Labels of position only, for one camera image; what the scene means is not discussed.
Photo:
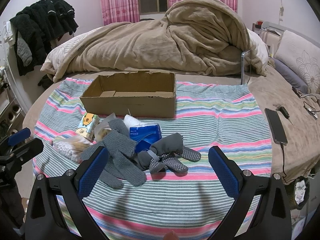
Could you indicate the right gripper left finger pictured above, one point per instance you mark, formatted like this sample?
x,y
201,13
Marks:
x,y
44,218

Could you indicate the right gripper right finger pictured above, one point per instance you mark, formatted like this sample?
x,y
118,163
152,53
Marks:
x,y
271,220

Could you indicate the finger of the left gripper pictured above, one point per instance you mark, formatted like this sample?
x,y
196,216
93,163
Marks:
x,y
28,151
18,137

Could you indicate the cotton swab bag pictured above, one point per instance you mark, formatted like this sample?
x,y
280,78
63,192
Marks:
x,y
71,147

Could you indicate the cartoon tissue pack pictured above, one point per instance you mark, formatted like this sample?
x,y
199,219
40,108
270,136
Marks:
x,y
87,125

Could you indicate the clear plastic bag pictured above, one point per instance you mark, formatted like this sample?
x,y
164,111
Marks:
x,y
103,128

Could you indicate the grey knit gloves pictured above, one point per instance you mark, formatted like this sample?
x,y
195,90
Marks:
x,y
121,150

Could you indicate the white socks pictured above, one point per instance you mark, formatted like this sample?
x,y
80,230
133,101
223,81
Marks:
x,y
130,121

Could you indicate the blue tissue pack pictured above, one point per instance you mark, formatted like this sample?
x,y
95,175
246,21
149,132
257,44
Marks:
x,y
145,136

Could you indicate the grey dotted socks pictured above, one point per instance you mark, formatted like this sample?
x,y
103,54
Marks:
x,y
165,153

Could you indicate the striped colourful towel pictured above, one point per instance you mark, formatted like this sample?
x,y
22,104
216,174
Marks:
x,y
158,177

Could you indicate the black smartphone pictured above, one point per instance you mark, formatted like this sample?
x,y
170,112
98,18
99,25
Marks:
x,y
276,127

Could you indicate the keys with black fob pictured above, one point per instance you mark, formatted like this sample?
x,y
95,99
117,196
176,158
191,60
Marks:
x,y
282,110

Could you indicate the black hanging clothes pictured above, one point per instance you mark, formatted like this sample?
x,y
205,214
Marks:
x,y
36,26

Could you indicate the brown cardboard box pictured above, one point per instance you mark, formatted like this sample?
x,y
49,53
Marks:
x,y
140,94

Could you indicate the grey pillow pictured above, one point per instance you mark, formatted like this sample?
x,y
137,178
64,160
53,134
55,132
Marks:
x,y
290,76

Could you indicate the standing tablet mirror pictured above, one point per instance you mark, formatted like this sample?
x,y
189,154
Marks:
x,y
246,61

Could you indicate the white embroidered pillow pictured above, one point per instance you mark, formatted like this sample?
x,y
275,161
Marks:
x,y
301,56

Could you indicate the pink curtain left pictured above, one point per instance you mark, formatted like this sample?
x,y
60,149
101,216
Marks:
x,y
114,11

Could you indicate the white quilt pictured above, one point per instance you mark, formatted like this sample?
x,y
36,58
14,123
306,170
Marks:
x,y
259,49

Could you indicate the beige fleece blanket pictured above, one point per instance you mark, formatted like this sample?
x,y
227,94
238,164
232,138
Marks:
x,y
205,37

